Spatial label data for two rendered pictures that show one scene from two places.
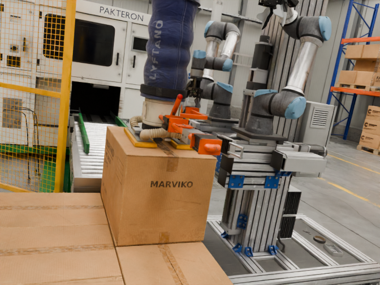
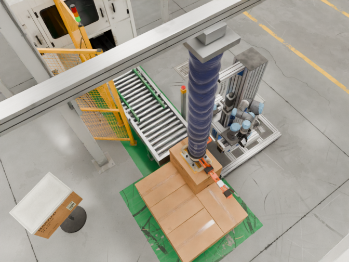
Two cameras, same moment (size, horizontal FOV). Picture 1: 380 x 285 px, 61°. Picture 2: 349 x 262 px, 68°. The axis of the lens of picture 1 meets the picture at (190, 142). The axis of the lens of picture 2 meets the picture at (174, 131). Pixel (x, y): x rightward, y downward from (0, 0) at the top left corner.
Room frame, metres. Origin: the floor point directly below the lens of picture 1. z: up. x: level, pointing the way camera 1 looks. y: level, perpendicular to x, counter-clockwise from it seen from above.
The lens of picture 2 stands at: (0.30, 0.62, 4.00)
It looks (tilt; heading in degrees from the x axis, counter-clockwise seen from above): 60 degrees down; 351
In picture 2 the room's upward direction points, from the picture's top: 4 degrees counter-clockwise
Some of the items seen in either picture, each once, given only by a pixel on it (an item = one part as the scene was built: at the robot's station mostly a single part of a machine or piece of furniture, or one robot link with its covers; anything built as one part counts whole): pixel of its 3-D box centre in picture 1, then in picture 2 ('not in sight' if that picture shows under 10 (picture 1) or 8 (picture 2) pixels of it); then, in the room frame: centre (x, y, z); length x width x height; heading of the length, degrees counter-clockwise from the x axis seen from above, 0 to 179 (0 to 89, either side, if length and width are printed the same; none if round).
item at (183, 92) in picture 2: not in sight; (183, 108); (2.66, 0.08, 0.50); 0.07 x 0.07 x 1.00; 22
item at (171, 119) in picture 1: (175, 124); (209, 169); (1.35, 0.07, 1.07); 0.10 x 0.08 x 0.06; 111
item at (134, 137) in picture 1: (139, 134); (189, 160); (1.55, 0.25, 0.97); 0.34 x 0.10 x 0.05; 21
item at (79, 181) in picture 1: (132, 182); (178, 148); (1.94, 0.32, 0.58); 0.70 x 0.03 x 0.06; 112
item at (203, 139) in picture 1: (205, 143); (227, 193); (1.02, -0.05, 1.07); 0.08 x 0.07 x 0.05; 21
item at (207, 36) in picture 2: not in sight; (207, 28); (1.58, 0.17, 2.91); 0.16 x 0.16 x 0.10; 22
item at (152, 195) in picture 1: (150, 177); (194, 164); (1.59, 0.17, 0.74); 0.60 x 0.40 x 0.40; 23
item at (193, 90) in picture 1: (195, 87); not in sight; (1.93, 0.02, 1.22); 0.09 x 0.08 x 0.12; 22
